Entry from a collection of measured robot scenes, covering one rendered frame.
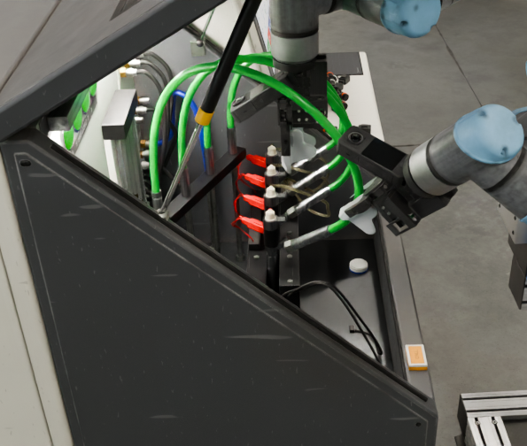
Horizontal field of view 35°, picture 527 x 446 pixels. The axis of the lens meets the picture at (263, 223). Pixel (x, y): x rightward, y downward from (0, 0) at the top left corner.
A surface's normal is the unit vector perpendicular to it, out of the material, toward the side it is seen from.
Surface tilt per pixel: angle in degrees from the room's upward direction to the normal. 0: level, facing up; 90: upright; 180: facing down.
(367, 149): 21
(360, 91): 0
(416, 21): 90
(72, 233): 90
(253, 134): 90
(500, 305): 0
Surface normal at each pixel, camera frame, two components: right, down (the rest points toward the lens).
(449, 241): -0.04, -0.83
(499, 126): 0.42, -0.30
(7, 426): -0.02, 0.55
